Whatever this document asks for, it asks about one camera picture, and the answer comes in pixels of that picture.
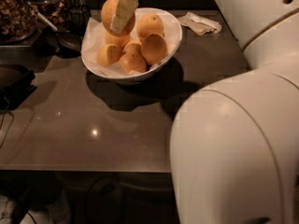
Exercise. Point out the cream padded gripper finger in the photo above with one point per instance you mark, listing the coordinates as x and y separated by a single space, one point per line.
124 5

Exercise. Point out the large top orange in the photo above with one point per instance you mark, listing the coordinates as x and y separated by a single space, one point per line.
107 14

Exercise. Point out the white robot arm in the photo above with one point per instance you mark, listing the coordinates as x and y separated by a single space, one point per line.
234 145

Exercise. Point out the back right orange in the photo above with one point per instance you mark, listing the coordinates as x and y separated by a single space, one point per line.
149 23

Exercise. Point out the white paper bowl liner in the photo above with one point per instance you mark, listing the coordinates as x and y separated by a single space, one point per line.
92 38

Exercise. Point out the small middle orange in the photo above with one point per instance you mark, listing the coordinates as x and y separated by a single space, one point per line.
133 46

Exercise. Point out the right front orange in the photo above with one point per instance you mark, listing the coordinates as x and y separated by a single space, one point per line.
154 49

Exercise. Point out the left front orange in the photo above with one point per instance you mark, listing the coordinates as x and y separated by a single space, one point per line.
108 54

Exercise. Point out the front middle orange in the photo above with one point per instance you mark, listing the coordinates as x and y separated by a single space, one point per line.
133 62

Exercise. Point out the white ceramic bowl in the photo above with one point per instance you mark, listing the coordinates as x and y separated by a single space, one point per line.
168 31

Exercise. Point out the folded paper napkin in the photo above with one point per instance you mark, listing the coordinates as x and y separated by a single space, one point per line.
199 24

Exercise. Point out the steel tray stand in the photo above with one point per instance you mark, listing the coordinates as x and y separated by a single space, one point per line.
35 52

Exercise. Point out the glass jar of dried snacks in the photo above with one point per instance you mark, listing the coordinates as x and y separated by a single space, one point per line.
17 21

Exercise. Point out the black device on left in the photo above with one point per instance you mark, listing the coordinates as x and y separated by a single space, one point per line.
15 85

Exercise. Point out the black wire cup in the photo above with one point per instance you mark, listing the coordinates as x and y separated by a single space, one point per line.
80 15

